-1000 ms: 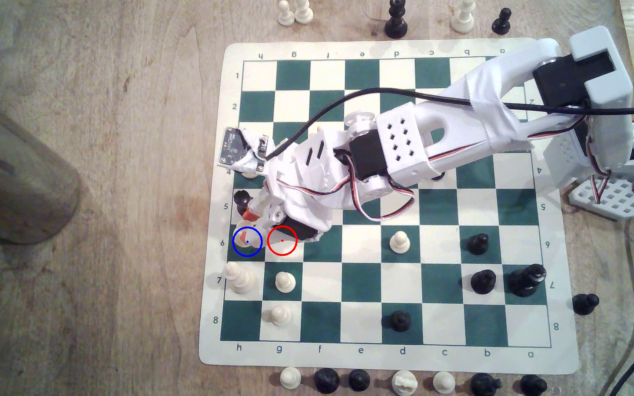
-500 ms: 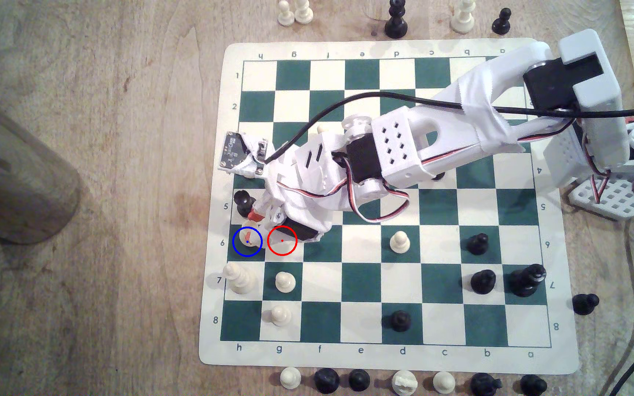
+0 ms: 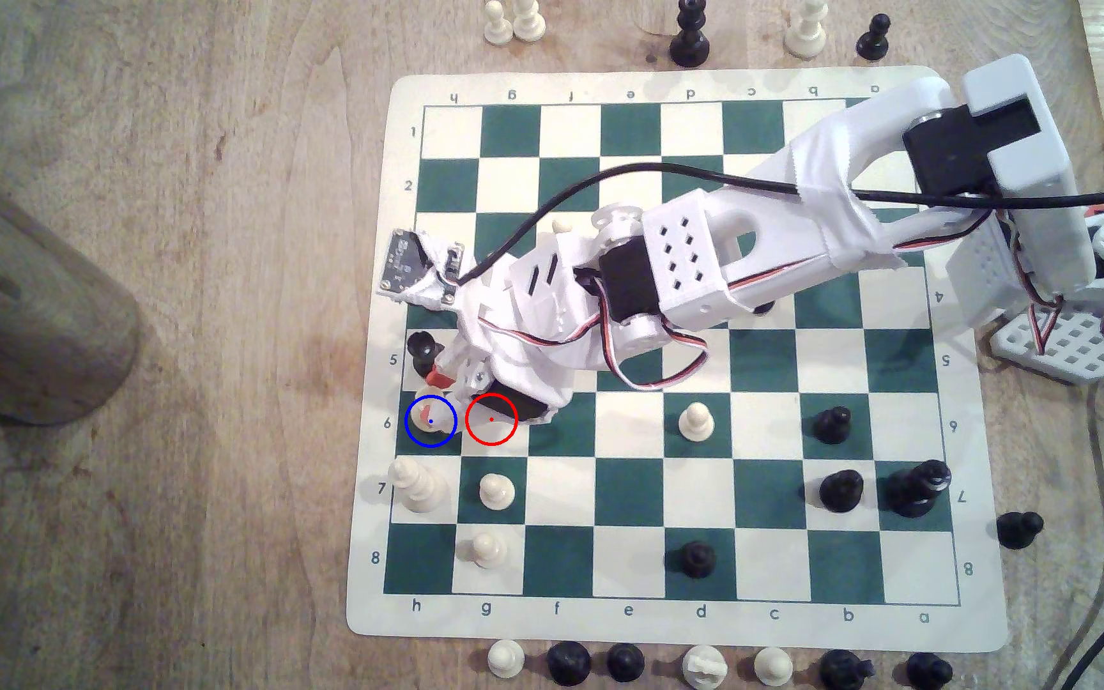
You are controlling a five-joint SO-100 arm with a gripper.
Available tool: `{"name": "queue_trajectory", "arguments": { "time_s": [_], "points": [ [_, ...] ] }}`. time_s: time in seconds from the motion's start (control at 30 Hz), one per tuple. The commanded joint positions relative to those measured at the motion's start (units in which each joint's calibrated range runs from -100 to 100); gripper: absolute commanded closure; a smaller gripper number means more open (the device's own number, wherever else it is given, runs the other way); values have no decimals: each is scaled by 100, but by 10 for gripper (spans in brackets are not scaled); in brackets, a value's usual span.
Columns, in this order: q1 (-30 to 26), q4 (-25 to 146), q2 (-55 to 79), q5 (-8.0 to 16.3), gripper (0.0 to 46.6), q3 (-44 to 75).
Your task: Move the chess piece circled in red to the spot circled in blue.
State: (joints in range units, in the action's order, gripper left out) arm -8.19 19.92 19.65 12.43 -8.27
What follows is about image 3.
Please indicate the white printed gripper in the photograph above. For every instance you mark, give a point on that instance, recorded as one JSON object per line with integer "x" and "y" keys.
{"x": 509, "y": 401}

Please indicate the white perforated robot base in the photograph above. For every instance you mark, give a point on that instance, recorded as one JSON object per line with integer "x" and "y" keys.
{"x": 1069, "y": 345}

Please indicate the white printed robot arm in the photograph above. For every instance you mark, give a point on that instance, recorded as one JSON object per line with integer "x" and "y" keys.
{"x": 686, "y": 249}

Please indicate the white chess queen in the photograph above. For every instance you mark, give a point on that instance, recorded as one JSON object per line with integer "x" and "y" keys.
{"x": 418, "y": 489}

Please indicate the white chess pawn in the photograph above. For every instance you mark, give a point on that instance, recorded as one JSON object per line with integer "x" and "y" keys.
{"x": 496, "y": 493}
{"x": 772, "y": 666}
{"x": 497, "y": 27}
{"x": 562, "y": 226}
{"x": 697, "y": 426}
{"x": 488, "y": 551}
{"x": 506, "y": 658}

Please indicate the green white chess mat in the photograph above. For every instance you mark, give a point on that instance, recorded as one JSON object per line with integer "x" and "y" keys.
{"x": 609, "y": 537}

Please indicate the black chess pawn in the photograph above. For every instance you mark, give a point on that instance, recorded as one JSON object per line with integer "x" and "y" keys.
{"x": 834, "y": 426}
{"x": 625, "y": 662}
{"x": 568, "y": 663}
{"x": 699, "y": 561}
{"x": 873, "y": 40}
{"x": 765, "y": 308}
{"x": 1020, "y": 530}
{"x": 929, "y": 671}

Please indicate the white chess knight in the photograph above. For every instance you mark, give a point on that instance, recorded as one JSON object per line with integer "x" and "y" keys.
{"x": 704, "y": 668}

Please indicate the black chess queen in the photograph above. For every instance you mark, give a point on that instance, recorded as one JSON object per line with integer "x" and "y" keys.
{"x": 914, "y": 491}

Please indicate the black chess knight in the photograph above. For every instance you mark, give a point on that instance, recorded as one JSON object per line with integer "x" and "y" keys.
{"x": 844, "y": 671}

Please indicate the tall white chess piece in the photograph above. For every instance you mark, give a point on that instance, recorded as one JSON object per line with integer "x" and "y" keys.
{"x": 807, "y": 36}

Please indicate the brushed metal cylinder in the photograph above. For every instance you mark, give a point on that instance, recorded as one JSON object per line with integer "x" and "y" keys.
{"x": 25, "y": 316}

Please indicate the small camera circuit board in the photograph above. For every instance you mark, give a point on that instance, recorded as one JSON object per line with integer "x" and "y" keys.
{"x": 405, "y": 261}

